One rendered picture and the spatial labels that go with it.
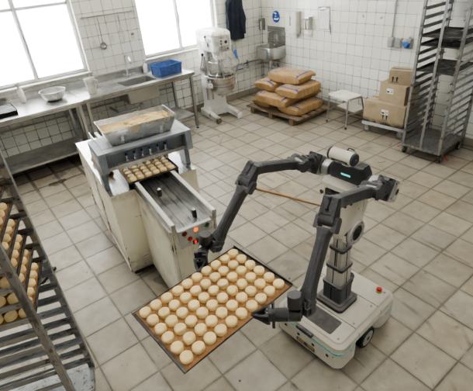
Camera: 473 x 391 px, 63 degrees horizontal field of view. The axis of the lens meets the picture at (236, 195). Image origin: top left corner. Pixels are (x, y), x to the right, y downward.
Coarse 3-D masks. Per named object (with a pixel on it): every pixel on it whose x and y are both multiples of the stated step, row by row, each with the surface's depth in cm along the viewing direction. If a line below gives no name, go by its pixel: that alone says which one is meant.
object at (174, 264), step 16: (160, 192) 279; (176, 192) 284; (144, 208) 283; (176, 208) 266; (144, 224) 306; (160, 224) 256; (176, 224) 249; (160, 240) 274; (176, 240) 247; (160, 256) 293; (176, 256) 253; (192, 256) 260; (208, 256) 268; (160, 272) 317; (176, 272) 262; (192, 272) 267
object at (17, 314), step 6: (36, 264) 191; (30, 270) 189; (36, 270) 190; (30, 276) 183; (36, 276) 186; (30, 282) 180; (36, 282) 182; (30, 288) 177; (30, 294) 174; (6, 312) 168; (12, 312) 165; (18, 312) 167; (0, 318) 162; (6, 318) 162; (12, 318) 162; (18, 318) 164; (0, 324) 162
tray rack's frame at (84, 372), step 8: (80, 368) 243; (88, 368) 243; (56, 376) 240; (72, 376) 239; (80, 376) 238; (88, 376) 238; (32, 384) 236; (40, 384) 236; (48, 384) 235; (80, 384) 234; (88, 384) 233
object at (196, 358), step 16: (256, 288) 173; (224, 304) 167; (240, 304) 166; (144, 320) 164; (160, 320) 163; (224, 320) 160; (240, 320) 159; (160, 336) 156; (176, 336) 156; (224, 336) 153; (192, 352) 149; (208, 352) 148
